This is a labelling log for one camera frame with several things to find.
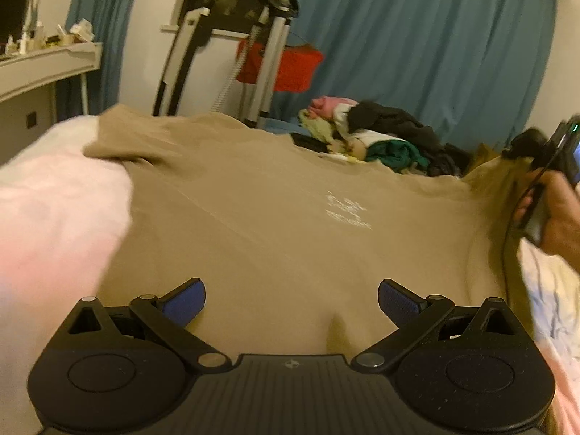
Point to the blue cloth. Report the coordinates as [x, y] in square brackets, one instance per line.
[278, 126]

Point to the tissue box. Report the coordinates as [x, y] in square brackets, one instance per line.
[81, 31]

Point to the wide blue curtain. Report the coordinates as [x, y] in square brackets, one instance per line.
[430, 54]

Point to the person's right hand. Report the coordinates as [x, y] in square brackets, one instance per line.
[566, 222]

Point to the black dresser socket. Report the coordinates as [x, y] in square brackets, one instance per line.
[32, 119]

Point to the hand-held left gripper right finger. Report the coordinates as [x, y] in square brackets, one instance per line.
[401, 301]

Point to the narrow blue curtain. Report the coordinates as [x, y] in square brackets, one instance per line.
[104, 31]

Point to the tan printed t-shirt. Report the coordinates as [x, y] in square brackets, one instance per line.
[272, 213]

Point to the red bag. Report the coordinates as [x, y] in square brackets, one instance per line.
[297, 70]

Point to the pastel bed blanket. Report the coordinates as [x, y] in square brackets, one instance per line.
[54, 217]

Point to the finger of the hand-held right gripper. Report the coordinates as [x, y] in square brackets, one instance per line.
[528, 144]

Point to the white dresser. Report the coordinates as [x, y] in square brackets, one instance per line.
[45, 68]

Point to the garment steamer stand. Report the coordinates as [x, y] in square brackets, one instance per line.
[272, 63]

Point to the pile of clothes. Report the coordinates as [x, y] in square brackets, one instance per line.
[389, 122]

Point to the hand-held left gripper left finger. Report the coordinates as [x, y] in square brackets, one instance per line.
[183, 301]

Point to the group of cosmetic bottles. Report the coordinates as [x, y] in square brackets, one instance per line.
[25, 43]

